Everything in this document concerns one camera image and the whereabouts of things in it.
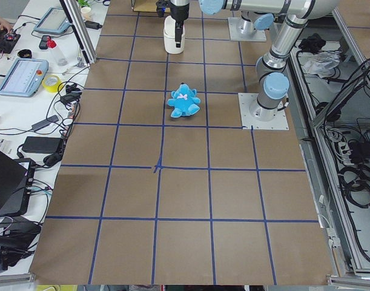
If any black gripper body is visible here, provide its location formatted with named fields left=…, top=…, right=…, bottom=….
left=170, top=0, right=190, bottom=22

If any white lidded trash can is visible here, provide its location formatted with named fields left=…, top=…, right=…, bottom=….
left=164, top=16, right=185, bottom=55

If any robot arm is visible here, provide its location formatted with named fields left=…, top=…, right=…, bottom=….
left=199, top=0, right=339, bottom=122

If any blue teddy bear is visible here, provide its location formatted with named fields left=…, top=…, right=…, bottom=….
left=167, top=83, right=200, bottom=118

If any clear bottle red cap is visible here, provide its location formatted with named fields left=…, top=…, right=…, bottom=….
left=47, top=36, right=68, bottom=66

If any teach pendant tablet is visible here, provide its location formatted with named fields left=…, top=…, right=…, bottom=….
left=33, top=7, right=70, bottom=35
left=0, top=58, right=49, bottom=98

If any yellow tape roll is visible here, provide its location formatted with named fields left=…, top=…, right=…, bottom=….
left=41, top=75, right=64, bottom=93

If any black power adapter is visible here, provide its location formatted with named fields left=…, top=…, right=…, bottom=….
left=22, top=136, right=62, bottom=154

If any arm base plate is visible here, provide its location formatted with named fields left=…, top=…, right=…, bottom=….
left=228, top=18, right=266, bottom=42
left=238, top=93, right=289, bottom=130

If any aluminium frame post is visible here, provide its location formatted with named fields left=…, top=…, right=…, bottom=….
left=59, top=0, right=97, bottom=65

